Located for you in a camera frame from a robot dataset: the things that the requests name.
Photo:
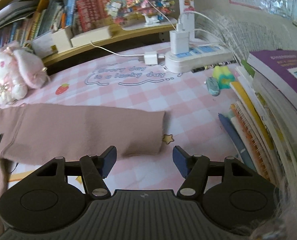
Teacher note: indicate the red book set box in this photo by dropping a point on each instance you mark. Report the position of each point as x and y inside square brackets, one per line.
[92, 15]

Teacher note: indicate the large white charger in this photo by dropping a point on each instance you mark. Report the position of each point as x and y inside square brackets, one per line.
[179, 42]

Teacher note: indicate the white and wood bookshelf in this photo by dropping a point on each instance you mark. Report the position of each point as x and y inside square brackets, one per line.
[108, 47]

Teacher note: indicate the small white charger cube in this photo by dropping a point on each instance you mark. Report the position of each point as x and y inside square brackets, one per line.
[152, 58]

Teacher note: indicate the patterned black pen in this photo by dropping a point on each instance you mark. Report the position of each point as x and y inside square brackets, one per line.
[208, 67]

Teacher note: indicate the colourful paper decoration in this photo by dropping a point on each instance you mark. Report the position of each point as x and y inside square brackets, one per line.
[138, 2]

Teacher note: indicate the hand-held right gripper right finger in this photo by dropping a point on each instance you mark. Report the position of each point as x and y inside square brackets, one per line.
[181, 162]

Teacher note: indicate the cream pen box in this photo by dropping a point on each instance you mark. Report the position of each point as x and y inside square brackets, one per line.
[62, 38]

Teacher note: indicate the white plug adapter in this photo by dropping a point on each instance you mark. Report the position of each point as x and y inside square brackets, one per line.
[184, 23]

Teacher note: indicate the stack of books and notebooks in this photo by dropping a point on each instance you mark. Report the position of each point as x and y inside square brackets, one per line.
[276, 100]

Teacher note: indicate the flat cream box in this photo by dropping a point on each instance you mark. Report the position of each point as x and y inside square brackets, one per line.
[91, 37]

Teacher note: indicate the grey fluffy sleeve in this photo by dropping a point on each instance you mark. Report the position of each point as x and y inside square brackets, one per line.
[283, 220]

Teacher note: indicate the white power strip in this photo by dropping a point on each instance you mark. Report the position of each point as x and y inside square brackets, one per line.
[201, 57]

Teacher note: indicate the grey eraser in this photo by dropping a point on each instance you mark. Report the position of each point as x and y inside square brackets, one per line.
[213, 86]

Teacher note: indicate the blue pen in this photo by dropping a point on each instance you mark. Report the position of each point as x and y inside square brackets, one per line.
[234, 137]

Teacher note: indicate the yellow green eraser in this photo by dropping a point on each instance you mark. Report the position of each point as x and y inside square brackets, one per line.
[223, 77]

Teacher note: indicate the pink white plush bunny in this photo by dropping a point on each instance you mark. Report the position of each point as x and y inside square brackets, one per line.
[11, 72]

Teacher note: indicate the brown and purple garment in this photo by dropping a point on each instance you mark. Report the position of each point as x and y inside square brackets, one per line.
[76, 130]

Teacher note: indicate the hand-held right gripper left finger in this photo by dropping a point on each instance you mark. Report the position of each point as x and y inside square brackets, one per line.
[109, 162]

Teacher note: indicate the pink checked printed desk mat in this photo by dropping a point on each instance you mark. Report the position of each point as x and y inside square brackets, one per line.
[128, 95]

